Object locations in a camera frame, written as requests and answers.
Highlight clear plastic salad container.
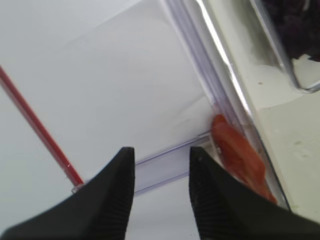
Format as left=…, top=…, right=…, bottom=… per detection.
left=250, top=0, right=320, bottom=94

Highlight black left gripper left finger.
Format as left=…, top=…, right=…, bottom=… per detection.
left=0, top=147, right=135, bottom=240

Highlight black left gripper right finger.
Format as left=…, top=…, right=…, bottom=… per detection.
left=188, top=147, right=320, bottom=240

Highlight white metal tray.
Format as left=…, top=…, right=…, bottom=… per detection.
left=197, top=0, right=320, bottom=221

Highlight remaining tomato slice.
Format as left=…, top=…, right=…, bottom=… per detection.
left=210, top=114, right=277, bottom=204

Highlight upper left clear rail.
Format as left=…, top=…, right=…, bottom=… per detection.
left=71, top=132, right=213, bottom=196

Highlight left red strip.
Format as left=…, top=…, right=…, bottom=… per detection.
left=0, top=68, right=84, bottom=187

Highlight purple cabbage leaves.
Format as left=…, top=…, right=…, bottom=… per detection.
left=262, top=0, right=320, bottom=62

